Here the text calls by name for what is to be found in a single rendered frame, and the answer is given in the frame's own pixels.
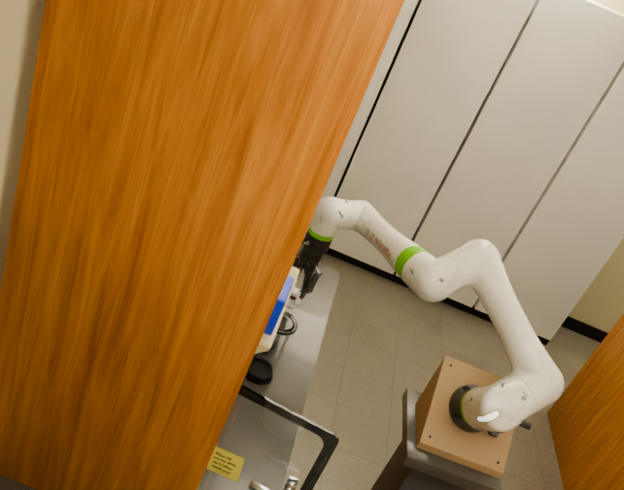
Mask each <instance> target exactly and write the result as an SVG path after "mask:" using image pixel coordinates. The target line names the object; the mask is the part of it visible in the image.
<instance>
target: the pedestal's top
mask: <svg viewBox="0 0 624 490"><path fill-rule="evenodd" d="M421 395H422V393H419V392H416V391H414V390H411V389H409V388H406V390H405V392H404V393H403V395H402V464H403V465H404V466H407V467H409V468H411V469H414V470H416V471H419V472H422V473H426V474H429V475H431V476H434V477H437V478H439V479H442V480H445V481H447V482H450V483H453V484H456V485H458V486H461V487H464V488H466V489H468V490H502V486H501V480H500V479H499V478H496V477H494V476H491V475H488V474H487V473H484V472H480V471H477V470H474V469H472V468H469V467H466V466H464V465H461V464H459V463H456V462H453V461H451V460H448V459H445V458H443V457H440V456H437V455H435V454H432V453H430V452H428V451H425V450H422V449H420V448H417V447H416V405H415V403H416V402H417V401H418V399H419V398H420V396H421Z"/></svg>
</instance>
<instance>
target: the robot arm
mask: <svg viewBox="0 0 624 490"><path fill-rule="evenodd" d="M338 229H350V230H354V231H356V232H357V233H358V234H360V235H361V236H362V237H364V238H365V239H366V240H367V241H368V242H370V243H371V244H372V245H373V246H374V247H375V248H376V249H377V250H378V251H379V252H380V254H381V255H382V256H383V257H384V258H385V259H386V261H387V262H388V263H389V264H390V266H391V267H392V268H393V270H394V271H395V272H396V273H397V274H398V276H399V277H400V278H401V279H402V280H403V282H404V283H405V284H406V285H407V286H408V287H409V288H410V289H411V290H412V291H413V292H414V293H415V294H416V295H417V296H418V297H419V298H420V299H422V300H424V301H427V302H439V301H442V300H444V299H446V298H448V297H449V296H451V295H452V294H454V293H455V292H457V291H458V290H460V289H462V288H463V287H465V286H469V287H472V288H473V290H474V291H475V293H476V294H477V296H478V298H479V299H480V301H481V303H482V305H483V306H484V308H485V310H486V312H487V314H488V316H489V317H490V319H491V321H492V323H493V325H494V327H495V329H496V331H497V333H498V335H499V338H500V340H501V342H502V344H503V348H504V350H505V352H506V355H507V357H508V359H509V361H510V364H511V367H512V371H511V373H510V374H509V375H507V376H505V377H503V378H501V379H500V380H498V381H496V382H494V383H493V384H491V385H489V386H484V387H480V386H478V385H474V384H469V385H464V386H461V387H460V388H458V389H457V390H456V391H455V392H454V393H453V395H452V396H451V399H450V402H449V412H450V416H451V418H452V420H453V422H454V423H455V424H456V426H457V427H459V428H460V429H461V430H463V431H466V432H469V433H479V432H482V431H488V433H489V435H490V436H493V437H495V438H497V437H498V435H499V434H501V433H505V432H508V431H510V430H512V429H514V428H515V427H517V426H520V427H523V428H525V429H527V430H530V429H531V426H532V424H531V423H529V422H527V421H524V420H525V419H527V418H528V417H530V416H531V415H533V414H535V413H536V412H538V411H540V410H541V409H543V408H545V407H546V406H548V405H550V404H551V403H554V402H555V401H557V400H558V399H559V398H560V397H561V395H562V393H563V391H564V386H565V382H564V377H563V374H562V372H561V371H560V370H559V369H558V368H557V366H556V365H555V363H554V362H553V360H552V359H551V357H550V356H549V354H548V353H547V351H546V350H545V348H544V347H543V345H542V344H541V342H540V340H539V339H538V337H537V335H536V333H535V331H534V330H533V328H532V326H531V324H530V322H529V320H528V319H527V317H526V315H525V313H524V311H523V309H522V307H521V305H520V303H519V301H518V299H517V296H516V295H515V293H514V291H513V288H512V286H511V284H510V281H509V279H508V277H507V274H506V271H505V269H504V266H503V261H502V258H501V255H500V253H499V250H498V249H497V247H496V246H495V245H494V244H493V243H491V242H490V241H488V240H485V239H473V240H471V241H469V242H467V243H466V244H464V245H463V246H461V247H459V248H457V249H456V250H454V251H452V252H450V253H448V254H446V255H444V256H442V257H439V258H436V257H434V256H433V255H432V254H430V253H429V252H428V251H426V250H425V249H424V248H422V247H421V246H419V245H418V244H416V243H415V242H413V241H412V240H410V239H408V238H407V237H405V236H404V235H403V234H401V233H400V232H398V231H397V230H396V229H395V228H393V227H392V226H391V225H390V224H389V223H388V222H387V221H386V220H385V219H384V218H383V217H382V216H381V215H380V214H379V213H378V212H377V211H376V209H375V208H374V207H373V206H372V204H370V203H369V202H367V201H364V200H347V199H342V198H337V197H333V196H326V197H323V198H321V199H320V201H319V204H318V206H317V208H316V211H315V213H314V215H313V218H312V220H311V223H310V225H309V227H308V230H307V231H306V234H305V236H304V238H303V241H302V243H303V248H302V250H301V253H300V252H299V251H298V252H297V255H296V257H295V261H294V263H293V265H292V266H294V267H296V268H299V270H300V272H299V274H300V273H301V271H302V270H303V269H304V279H303V283H302V288H301V289H300V290H299V291H298V293H297V296H296V298H295V302H294V305H298V304H300V303H301V300H302V299H303V298H304V297H305V295H306V294H309V293H312V292H313V289H314V287H315V285H316V283H317V281H318V279H319V277H320V276H321V275H322V274H323V273H322V271H319V269H318V264H319V262H320V260H321V259H322V256H323V254H325V253H326V252H327V251H328V249H329V245H330V243H331V242H332V240H333V237H334V235H335V233H336V231H337V230H338ZM299 260H300V262H299ZM298 262H299V263H298ZM314 270H315V271H314ZM313 271H314V273H313ZM299 274H298V275H299ZM312 274H313V276H312ZM311 276H312V277H311Z"/></svg>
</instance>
